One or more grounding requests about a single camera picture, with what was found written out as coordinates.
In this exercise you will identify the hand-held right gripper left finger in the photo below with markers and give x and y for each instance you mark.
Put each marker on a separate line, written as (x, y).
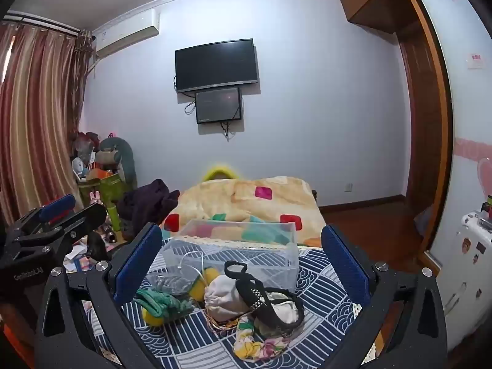
(139, 258)

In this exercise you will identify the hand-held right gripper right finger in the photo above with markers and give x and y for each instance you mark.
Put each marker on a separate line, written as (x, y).
(344, 263)

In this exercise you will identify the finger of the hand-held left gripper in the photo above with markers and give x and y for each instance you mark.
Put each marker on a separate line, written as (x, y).
(82, 217)
(57, 206)

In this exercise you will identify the green knitted cloth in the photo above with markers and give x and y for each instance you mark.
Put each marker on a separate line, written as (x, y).
(163, 304)

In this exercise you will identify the yellow plush toy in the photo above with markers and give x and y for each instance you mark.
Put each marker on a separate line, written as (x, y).
(205, 278)

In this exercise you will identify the black lace bra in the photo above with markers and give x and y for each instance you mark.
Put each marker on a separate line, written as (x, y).
(265, 296)

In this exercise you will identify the beige cloth pouch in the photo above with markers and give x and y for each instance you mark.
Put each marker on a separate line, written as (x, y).
(225, 295)

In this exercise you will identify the clear plastic storage box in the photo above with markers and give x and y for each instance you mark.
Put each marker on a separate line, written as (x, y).
(234, 246)

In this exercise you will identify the floral fabric scrunchie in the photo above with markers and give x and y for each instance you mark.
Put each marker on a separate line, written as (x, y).
(257, 342)

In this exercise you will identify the pink bunny toy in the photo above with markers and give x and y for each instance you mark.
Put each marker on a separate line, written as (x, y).
(94, 198)

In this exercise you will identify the clear plastic bag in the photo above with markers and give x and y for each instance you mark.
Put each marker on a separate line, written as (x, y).
(171, 276)

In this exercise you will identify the green storage box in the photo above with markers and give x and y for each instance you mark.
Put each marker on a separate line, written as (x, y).
(109, 188)

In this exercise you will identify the white small fan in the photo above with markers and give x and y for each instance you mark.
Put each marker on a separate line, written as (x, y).
(79, 167)

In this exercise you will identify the dark purple garment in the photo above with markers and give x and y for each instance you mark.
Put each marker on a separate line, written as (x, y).
(148, 204)

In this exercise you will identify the grey plush toy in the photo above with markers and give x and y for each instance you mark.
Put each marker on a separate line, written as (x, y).
(121, 155)

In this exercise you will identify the striped red curtain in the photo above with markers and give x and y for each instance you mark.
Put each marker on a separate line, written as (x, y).
(36, 123)

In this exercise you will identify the orange patchwork blanket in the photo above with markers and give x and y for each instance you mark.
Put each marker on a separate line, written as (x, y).
(250, 209)

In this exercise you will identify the blue patterned bed sheet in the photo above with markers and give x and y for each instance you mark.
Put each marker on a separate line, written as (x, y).
(215, 338)

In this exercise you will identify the yellow pillow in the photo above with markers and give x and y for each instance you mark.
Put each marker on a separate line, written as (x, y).
(220, 172)

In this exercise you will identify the white refrigerator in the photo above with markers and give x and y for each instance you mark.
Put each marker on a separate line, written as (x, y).
(463, 273)

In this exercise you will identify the wooden wardrobe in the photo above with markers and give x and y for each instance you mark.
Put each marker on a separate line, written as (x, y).
(396, 84)

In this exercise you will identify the white air conditioner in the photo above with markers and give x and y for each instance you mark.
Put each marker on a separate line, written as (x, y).
(127, 34)

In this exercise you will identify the white wall socket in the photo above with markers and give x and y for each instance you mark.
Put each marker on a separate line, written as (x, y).
(348, 186)

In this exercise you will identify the pink wall sticker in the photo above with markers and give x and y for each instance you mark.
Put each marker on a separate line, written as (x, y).
(474, 161)

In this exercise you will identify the small black wall monitor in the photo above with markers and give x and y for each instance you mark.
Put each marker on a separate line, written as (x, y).
(218, 105)

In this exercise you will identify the curtain rail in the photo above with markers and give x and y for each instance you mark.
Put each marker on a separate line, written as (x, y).
(42, 23)

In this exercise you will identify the large black wall television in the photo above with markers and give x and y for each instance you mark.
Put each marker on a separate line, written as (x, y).
(216, 65)

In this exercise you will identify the white wall switch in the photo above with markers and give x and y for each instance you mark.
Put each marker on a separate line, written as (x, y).
(476, 60)

